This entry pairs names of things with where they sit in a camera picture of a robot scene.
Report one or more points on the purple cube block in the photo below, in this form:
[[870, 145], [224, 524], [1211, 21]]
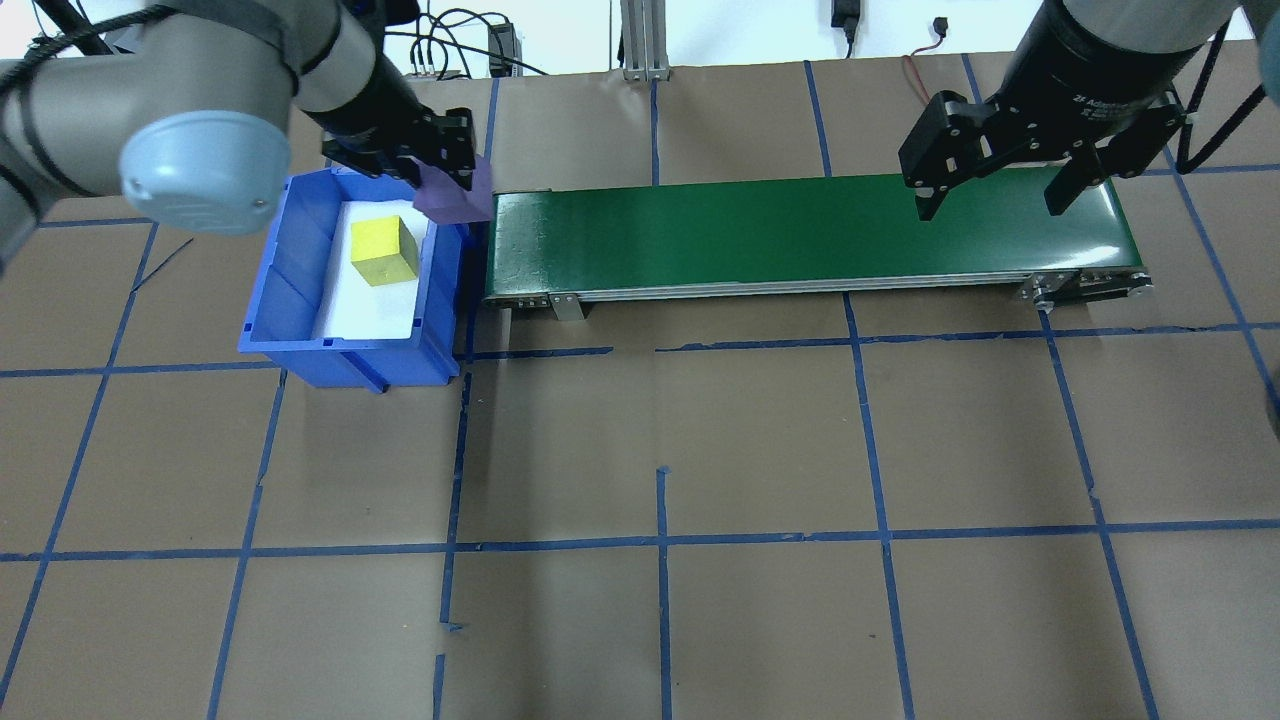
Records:
[[455, 200]]

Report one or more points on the yellow cube block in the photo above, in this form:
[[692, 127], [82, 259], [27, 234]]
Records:
[[385, 250]]

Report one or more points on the small gray connector block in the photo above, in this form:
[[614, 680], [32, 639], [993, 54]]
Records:
[[435, 70]]

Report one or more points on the black power adapter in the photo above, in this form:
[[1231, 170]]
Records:
[[501, 50], [846, 15]]

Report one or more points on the white paper sheet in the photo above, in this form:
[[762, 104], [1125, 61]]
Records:
[[370, 310]]

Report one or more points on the blue plastic storage bin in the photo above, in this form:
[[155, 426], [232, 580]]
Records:
[[300, 300]]

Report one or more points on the green conveyor belt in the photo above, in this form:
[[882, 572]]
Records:
[[750, 230]]

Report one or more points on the aluminium profile post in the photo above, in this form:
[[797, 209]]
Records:
[[645, 40]]

